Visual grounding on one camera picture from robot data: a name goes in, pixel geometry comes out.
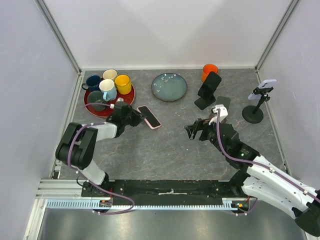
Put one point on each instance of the light blue white mug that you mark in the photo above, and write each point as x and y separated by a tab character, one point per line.
108	89

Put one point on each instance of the teal ceramic plate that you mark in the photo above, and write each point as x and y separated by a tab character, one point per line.
169	87

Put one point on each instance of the black tripod phone stand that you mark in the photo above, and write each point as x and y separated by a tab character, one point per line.
253	114

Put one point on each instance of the cream mug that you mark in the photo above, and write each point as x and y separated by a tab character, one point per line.
110	74

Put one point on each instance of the black phone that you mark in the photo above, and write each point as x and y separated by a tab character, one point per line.
209	86

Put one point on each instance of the black folding phone stand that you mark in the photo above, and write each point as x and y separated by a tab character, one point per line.
205	101

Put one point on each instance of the yellow cup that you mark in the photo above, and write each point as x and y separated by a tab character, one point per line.
123	84

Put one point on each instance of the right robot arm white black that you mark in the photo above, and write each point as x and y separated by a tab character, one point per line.
262	179

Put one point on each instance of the purple case phone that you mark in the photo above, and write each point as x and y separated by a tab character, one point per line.
263	88

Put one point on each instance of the pink case phone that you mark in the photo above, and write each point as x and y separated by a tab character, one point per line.
150	119

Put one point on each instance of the orange mug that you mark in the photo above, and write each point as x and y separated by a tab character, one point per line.
207	69

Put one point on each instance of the dark blue mug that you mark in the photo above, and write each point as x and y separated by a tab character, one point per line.
92	83

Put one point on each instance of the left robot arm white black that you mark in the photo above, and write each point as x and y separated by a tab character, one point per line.
77	145

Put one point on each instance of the right aluminium frame post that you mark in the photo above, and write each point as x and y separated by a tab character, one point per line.
276	34

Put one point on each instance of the red round tray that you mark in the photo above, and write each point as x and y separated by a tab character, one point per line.
128	98

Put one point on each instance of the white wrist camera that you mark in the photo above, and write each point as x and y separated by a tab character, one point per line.
120	101
219	113

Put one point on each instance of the left aluminium frame post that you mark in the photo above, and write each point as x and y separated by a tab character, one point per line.
58	34

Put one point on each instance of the grey mug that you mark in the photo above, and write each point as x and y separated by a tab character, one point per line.
97	101

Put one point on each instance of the wooden base phone stand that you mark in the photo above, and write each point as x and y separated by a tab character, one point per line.
222	103

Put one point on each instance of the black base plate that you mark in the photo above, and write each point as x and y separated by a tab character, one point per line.
176	192

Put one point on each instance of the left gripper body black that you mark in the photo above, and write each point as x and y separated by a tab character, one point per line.
132	118

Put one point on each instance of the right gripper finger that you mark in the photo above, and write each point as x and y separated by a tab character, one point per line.
192	132
197	125

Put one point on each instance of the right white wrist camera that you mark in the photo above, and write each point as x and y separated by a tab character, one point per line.
219	113

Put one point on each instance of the aluminium frame post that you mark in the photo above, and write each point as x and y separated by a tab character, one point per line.
58	34
276	34

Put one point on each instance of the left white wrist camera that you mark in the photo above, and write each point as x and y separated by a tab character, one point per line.
120	101

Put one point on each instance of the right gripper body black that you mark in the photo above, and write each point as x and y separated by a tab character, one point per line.
208	132

